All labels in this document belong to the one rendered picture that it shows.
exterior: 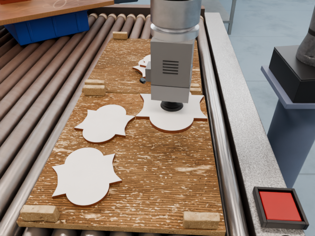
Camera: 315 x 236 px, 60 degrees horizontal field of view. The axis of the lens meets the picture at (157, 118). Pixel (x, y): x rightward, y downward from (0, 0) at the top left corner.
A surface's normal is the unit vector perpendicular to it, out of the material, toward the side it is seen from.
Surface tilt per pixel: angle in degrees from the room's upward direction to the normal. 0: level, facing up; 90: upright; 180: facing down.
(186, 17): 90
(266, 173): 0
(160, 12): 90
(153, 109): 0
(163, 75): 90
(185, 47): 90
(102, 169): 0
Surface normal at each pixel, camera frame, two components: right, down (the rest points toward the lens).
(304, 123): -0.24, 0.59
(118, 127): 0.00, -0.79
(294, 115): -0.66, 0.46
